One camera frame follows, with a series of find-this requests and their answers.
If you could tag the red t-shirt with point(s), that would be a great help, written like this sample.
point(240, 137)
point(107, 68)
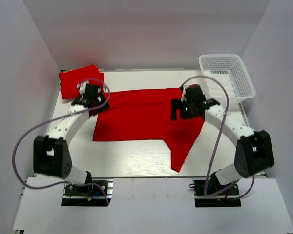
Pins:
point(145, 115)
point(69, 80)

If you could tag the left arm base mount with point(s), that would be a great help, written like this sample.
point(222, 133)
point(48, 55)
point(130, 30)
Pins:
point(89, 196)

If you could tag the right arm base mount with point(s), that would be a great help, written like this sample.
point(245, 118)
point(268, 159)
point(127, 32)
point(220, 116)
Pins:
point(226, 199)

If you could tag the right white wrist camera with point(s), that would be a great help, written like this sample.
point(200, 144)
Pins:
point(183, 89)

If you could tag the folded red t-shirt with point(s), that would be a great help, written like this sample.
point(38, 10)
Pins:
point(69, 80)

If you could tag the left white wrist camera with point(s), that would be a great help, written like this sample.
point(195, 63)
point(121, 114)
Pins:
point(82, 87)

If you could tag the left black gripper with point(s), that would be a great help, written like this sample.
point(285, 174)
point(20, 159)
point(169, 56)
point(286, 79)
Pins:
point(94, 105)

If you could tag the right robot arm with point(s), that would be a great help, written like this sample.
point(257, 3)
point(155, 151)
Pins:
point(254, 151)

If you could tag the white plastic basket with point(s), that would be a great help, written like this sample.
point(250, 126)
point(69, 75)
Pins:
point(230, 71)

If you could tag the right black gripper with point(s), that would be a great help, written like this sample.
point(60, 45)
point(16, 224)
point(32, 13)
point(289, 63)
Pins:
point(174, 109)

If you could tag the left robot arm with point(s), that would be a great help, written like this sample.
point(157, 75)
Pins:
point(51, 152)

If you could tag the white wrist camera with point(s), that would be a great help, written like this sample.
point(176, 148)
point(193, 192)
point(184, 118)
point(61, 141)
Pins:
point(82, 87)
point(183, 89)

